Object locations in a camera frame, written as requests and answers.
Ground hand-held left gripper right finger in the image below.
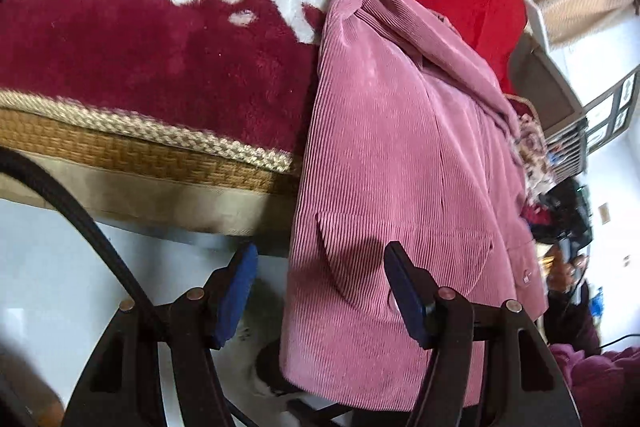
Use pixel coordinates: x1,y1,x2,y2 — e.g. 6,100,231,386
383,241,583,427

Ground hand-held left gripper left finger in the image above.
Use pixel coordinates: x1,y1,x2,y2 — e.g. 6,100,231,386
60,243,259,427

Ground pink corduroy jacket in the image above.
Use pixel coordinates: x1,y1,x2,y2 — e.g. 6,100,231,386
279,0,550,410

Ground person's right forearm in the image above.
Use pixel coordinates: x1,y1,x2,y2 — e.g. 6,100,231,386
542,287,603,355

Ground person's right hand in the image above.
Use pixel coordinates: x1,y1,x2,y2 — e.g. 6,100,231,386
547,247,591,303

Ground black and white shoe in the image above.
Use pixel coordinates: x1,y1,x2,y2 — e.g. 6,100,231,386
235,327,321,413

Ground beige mattress edge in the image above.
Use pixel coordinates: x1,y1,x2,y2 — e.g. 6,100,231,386
0,157,296,239

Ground grey board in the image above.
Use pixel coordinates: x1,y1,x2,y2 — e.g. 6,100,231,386
507,34,583,132

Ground woven straw mat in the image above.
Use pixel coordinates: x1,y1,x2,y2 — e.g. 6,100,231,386
0,107,301,198

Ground purple fleece cloth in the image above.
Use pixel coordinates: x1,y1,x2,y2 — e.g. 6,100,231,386
550,342,640,427

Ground white board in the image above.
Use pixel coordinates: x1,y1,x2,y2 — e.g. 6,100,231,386
525,2,552,52

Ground dark red floral blanket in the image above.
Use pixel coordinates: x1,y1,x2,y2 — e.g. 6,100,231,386
0,0,556,202

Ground window frame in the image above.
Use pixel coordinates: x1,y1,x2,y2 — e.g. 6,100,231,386
582,69,640,152

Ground black cable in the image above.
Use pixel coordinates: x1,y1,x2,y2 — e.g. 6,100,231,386
0,146,168,343

